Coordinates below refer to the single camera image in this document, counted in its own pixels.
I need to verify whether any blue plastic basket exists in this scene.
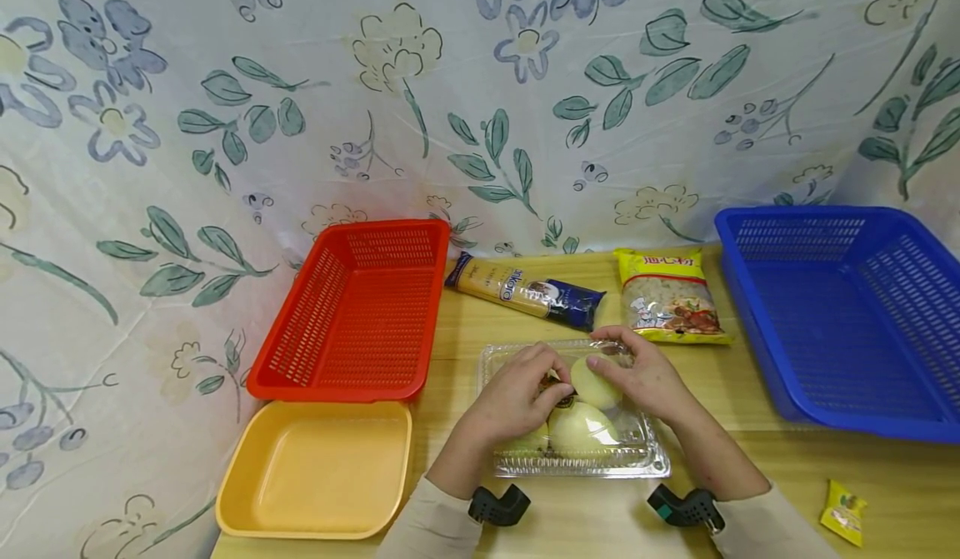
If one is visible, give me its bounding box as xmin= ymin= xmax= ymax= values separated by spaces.
xmin=713 ymin=206 xmax=960 ymax=444

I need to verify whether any blue and yellow spaghetti packet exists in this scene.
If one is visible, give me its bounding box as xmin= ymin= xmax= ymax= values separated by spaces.
xmin=444 ymin=251 xmax=607 ymax=332

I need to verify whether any red plastic basket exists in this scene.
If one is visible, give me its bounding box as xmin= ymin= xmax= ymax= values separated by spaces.
xmin=246 ymin=219 xmax=451 ymax=403

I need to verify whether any person's left hand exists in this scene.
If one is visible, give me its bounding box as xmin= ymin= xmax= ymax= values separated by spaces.
xmin=466 ymin=342 xmax=578 ymax=465

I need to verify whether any yellow macaroni packet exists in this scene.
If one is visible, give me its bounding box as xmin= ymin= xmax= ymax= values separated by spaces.
xmin=613 ymin=247 xmax=735 ymax=346

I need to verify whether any yellow plastic tray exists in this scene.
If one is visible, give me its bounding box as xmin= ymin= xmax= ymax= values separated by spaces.
xmin=216 ymin=401 xmax=413 ymax=541

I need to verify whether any person's right forearm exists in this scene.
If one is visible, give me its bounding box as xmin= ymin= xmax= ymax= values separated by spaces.
xmin=667 ymin=409 xmax=841 ymax=559

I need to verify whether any small peeled onion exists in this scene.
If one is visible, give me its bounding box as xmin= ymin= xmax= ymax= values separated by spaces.
xmin=570 ymin=355 xmax=624 ymax=411

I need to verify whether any person's left forearm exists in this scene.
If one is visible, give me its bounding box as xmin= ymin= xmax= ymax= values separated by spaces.
xmin=377 ymin=426 xmax=500 ymax=559

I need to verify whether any clear plastic clamshell box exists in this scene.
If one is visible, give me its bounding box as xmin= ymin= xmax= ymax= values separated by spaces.
xmin=477 ymin=340 xmax=671 ymax=478

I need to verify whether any large peeled onion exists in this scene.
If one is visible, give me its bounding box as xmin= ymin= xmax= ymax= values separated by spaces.
xmin=547 ymin=401 xmax=623 ymax=457

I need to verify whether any black wrist band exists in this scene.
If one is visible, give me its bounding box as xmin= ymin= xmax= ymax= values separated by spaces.
xmin=468 ymin=484 xmax=532 ymax=527
xmin=647 ymin=482 xmax=727 ymax=535

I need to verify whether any small yellow sachet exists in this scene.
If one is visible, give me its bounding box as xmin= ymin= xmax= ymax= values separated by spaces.
xmin=819 ymin=480 xmax=869 ymax=548

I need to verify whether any person's right hand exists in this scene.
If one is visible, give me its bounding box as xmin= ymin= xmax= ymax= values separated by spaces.
xmin=585 ymin=326 xmax=700 ymax=437

